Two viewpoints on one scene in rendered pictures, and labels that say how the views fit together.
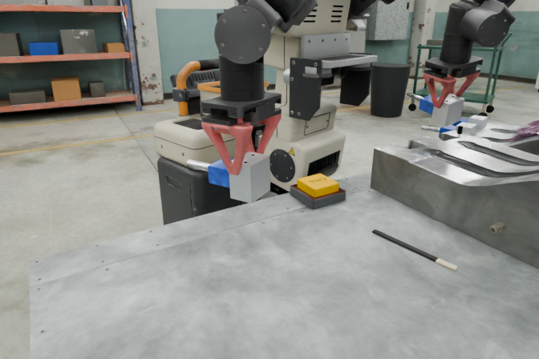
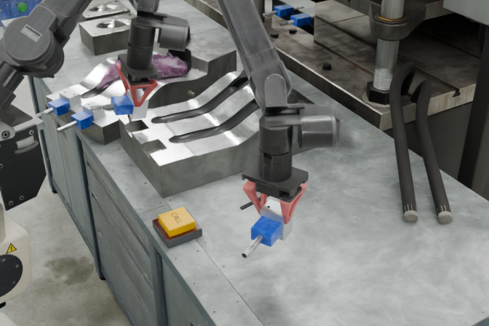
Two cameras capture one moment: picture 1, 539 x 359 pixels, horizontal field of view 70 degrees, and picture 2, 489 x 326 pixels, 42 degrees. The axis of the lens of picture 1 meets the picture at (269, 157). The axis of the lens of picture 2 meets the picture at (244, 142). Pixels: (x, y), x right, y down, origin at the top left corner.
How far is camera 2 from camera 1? 1.22 m
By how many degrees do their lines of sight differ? 79
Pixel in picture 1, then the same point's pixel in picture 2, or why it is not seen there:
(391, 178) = (182, 177)
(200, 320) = (346, 292)
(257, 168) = not seen: hidden behind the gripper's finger
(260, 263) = (284, 268)
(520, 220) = not seen: hidden behind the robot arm
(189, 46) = not seen: outside the picture
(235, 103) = (298, 175)
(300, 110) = (22, 193)
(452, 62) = (148, 67)
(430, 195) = (217, 166)
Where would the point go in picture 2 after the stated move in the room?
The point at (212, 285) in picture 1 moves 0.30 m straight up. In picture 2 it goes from (311, 290) to (320, 156)
